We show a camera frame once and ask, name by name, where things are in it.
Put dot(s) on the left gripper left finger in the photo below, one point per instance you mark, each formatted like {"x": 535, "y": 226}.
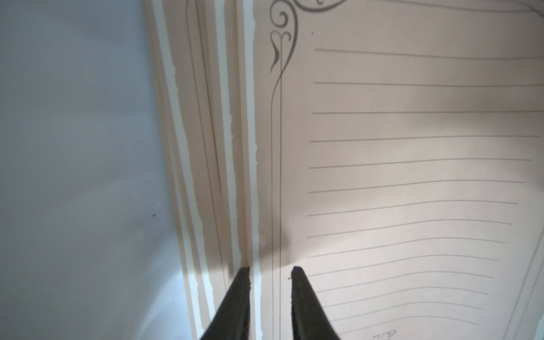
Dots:
{"x": 232, "y": 320}

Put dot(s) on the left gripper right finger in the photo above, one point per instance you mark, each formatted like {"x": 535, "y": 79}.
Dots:
{"x": 309, "y": 321}

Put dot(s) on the white plastic storage box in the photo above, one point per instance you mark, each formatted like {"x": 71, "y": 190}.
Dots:
{"x": 88, "y": 242}

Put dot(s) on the beige stationery paper stack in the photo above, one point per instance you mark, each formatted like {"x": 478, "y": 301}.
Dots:
{"x": 391, "y": 149}

